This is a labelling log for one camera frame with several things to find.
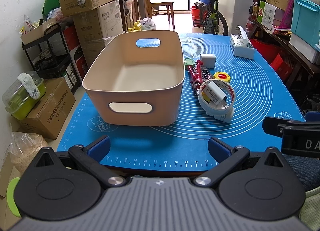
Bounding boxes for floor cardboard box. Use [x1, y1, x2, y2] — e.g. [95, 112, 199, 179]
[18, 78, 75, 139]

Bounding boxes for red bucket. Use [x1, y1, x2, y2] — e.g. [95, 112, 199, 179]
[191, 5, 208, 28]

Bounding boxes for green white product box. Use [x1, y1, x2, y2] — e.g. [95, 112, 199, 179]
[257, 1, 276, 30]

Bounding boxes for white rolled cloth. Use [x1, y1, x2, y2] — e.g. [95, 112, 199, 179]
[17, 73, 40, 100]

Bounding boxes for bag of grain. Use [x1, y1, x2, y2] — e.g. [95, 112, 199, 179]
[9, 132, 48, 174]

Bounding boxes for yellow toy key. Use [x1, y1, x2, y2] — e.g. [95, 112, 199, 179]
[213, 72, 231, 83]

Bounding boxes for teal plastic crate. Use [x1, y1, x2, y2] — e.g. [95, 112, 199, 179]
[291, 0, 320, 48]

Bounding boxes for green clear lid container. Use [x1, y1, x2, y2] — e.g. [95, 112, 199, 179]
[2, 71, 46, 120]

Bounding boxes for white tape roll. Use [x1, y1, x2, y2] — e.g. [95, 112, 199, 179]
[198, 79, 235, 122]

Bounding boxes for white power adapter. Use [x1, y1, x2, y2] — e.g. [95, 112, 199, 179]
[202, 81, 227, 106]

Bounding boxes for yellow oil jug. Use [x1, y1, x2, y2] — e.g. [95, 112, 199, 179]
[128, 20, 142, 32]

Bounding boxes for green round tin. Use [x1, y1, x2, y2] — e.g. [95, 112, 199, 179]
[184, 58, 196, 71]

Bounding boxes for white chest freezer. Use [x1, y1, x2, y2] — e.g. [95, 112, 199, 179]
[218, 0, 253, 36]

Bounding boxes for stacked large cardboard boxes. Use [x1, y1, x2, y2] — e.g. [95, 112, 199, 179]
[73, 0, 124, 67]

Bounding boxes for white plastic bag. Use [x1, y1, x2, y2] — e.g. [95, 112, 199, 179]
[140, 17, 156, 30]

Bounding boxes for blue silicone baking mat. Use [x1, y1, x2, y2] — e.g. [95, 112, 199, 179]
[56, 32, 306, 172]

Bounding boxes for green black bicycle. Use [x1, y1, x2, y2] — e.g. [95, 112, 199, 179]
[193, 0, 229, 36]

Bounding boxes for wooden chair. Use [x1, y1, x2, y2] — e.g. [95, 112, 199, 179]
[144, 0, 175, 29]

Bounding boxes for black metal shelf rack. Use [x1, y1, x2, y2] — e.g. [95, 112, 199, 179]
[22, 23, 80, 93]

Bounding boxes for red ultraman figure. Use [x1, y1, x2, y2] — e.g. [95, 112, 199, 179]
[188, 60, 204, 95]

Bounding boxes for black remote control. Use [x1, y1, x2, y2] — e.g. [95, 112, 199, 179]
[201, 66, 213, 81]

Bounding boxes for white cube adapter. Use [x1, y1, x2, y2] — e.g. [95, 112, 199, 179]
[200, 53, 216, 69]

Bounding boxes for white tissue pack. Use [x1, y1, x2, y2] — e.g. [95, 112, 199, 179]
[230, 26, 255, 60]

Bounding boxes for beige plastic storage bin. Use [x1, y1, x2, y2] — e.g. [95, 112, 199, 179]
[82, 30, 185, 126]

